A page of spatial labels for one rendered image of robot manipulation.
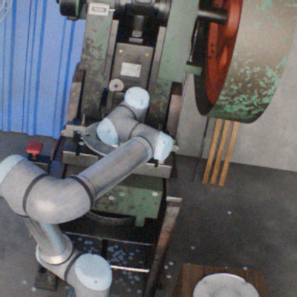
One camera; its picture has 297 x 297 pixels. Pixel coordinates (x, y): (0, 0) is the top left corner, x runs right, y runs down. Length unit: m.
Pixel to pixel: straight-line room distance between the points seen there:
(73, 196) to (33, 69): 2.10
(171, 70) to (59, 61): 1.47
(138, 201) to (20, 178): 0.84
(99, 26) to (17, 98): 1.69
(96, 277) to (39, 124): 2.06
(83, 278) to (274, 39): 0.93
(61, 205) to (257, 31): 0.77
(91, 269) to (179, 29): 0.88
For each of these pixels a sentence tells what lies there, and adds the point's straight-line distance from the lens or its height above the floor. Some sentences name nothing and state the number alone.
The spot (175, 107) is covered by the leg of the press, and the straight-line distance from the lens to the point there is 2.10.
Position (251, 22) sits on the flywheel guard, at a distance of 1.32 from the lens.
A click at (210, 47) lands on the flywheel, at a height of 1.13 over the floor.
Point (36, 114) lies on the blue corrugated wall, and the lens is 3.19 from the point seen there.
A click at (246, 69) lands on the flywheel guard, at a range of 1.36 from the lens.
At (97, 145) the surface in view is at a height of 0.78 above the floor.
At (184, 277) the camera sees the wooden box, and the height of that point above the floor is 0.35.
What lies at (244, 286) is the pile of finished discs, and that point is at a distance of 1.85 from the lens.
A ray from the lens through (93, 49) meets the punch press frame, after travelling 1.61.
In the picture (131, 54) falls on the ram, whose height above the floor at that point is 1.13.
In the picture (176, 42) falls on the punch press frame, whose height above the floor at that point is 1.22.
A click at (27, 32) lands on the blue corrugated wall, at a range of 2.98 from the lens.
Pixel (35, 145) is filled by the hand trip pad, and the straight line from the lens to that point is 1.71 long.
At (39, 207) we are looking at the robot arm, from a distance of 0.99.
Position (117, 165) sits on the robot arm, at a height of 1.04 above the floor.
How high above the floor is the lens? 1.65
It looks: 31 degrees down
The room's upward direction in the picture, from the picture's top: 11 degrees clockwise
